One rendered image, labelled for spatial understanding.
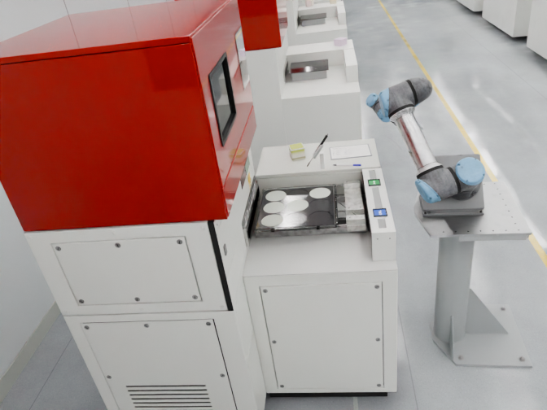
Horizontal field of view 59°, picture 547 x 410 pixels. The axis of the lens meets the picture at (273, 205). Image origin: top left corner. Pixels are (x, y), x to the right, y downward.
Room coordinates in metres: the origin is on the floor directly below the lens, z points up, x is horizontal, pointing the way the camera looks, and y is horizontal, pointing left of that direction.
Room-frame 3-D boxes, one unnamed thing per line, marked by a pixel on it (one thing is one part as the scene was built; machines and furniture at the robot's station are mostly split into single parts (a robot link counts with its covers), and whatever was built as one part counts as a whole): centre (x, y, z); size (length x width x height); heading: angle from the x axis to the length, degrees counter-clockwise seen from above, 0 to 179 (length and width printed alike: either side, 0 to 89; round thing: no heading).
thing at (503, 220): (1.83, -0.87, 0.75); 0.45 x 0.44 x 0.13; 78
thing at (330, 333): (1.98, -0.22, 0.41); 0.97 x 0.64 x 0.82; 171
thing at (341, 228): (1.79, -0.15, 0.84); 0.50 x 0.02 x 0.03; 81
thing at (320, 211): (1.92, -0.11, 0.90); 0.34 x 0.34 x 0.01; 81
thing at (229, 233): (1.76, 0.15, 1.02); 0.82 x 0.03 x 0.40; 171
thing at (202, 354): (1.82, 0.48, 0.41); 0.82 x 0.71 x 0.82; 171
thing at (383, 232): (1.79, -0.45, 0.89); 0.55 x 0.09 x 0.14; 171
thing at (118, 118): (1.82, 0.45, 1.52); 0.81 x 0.75 x 0.59; 171
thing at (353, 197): (1.89, -0.37, 0.87); 0.36 x 0.08 x 0.03; 171
